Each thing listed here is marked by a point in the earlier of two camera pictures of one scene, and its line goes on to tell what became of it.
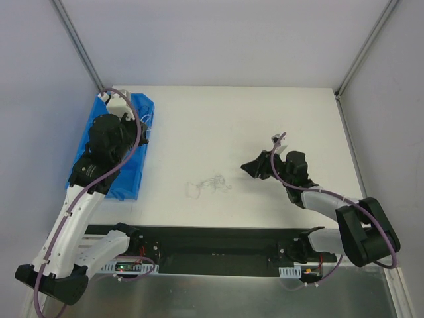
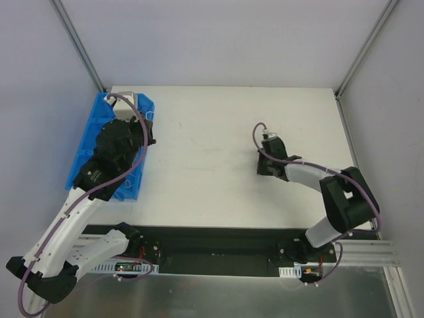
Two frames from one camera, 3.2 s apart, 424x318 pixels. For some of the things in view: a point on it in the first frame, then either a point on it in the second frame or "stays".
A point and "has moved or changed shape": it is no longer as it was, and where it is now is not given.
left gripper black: (138, 131) to (140, 129)
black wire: (148, 130) has moved or changed shape
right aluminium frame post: (387, 11) stays
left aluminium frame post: (77, 42) stays
